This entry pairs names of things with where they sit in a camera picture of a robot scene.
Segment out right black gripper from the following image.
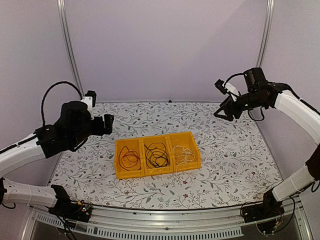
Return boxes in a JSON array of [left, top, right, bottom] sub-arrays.
[[214, 90, 267, 122]]

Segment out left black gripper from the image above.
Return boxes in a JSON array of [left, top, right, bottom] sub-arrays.
[[70, 113, 114, 148]]

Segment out red cable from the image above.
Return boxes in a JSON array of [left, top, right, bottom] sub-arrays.
[[144, 142, 171, 169], [118, 145, 142, 172]]

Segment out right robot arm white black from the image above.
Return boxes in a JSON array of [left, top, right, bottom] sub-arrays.
[[214, 67, 320, 218]]

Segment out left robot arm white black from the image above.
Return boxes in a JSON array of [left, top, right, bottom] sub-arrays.
[[0, 97, 114, 217]]

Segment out left yellow plastic bin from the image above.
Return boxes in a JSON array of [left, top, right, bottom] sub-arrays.
[[114, 138, 145, 180]]

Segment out yellow plastic bin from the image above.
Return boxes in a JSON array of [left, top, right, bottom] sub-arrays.
[[168, 131, 201, 173], [141, 135, 173, 177], [114, 138, 145, 180]]

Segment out middle yellow plastic bin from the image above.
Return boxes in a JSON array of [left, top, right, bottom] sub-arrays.
[[141, 135, 173, 177]]

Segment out right yellow plastic bin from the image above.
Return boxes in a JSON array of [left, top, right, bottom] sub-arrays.
[[168, 131, 201, 173]]

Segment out floral patterned table mat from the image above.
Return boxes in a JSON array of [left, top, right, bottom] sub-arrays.
[[51, 102, 282, 210]]

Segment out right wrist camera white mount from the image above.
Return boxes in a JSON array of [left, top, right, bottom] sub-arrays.
[[214, 79, 241, 102]]

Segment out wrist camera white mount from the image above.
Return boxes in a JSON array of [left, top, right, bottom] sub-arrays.
[[214, 79, 241, 102], [81, 90, 97, 120]]

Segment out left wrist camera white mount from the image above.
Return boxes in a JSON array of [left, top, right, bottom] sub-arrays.
[[81, 90, 97, 120]]

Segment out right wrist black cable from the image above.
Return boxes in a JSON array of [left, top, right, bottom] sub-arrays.
[[223, 72, 266, 122]]

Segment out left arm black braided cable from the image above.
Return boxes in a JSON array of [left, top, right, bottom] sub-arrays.
[[40, 80, 83, 127]]

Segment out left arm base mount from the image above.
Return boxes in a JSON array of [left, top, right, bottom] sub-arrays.
[[48, 184, 93, 223]]

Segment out front aluminium rail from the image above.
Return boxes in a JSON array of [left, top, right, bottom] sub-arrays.
[[22, 196, 315, 240]]

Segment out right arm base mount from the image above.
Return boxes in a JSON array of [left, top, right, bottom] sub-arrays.
[[240, 200, 285, 223]]

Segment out right aluminium frame post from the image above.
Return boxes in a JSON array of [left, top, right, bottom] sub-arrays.
[[250, 0, 275, 69]]

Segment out aluminium frame post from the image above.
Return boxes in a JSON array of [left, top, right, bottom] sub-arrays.
[[56, 0, 85, 95], [250, 0, 275, 69]]

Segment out left aluminium frame post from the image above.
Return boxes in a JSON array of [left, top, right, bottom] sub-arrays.
[[56, 0, 85, 95]]

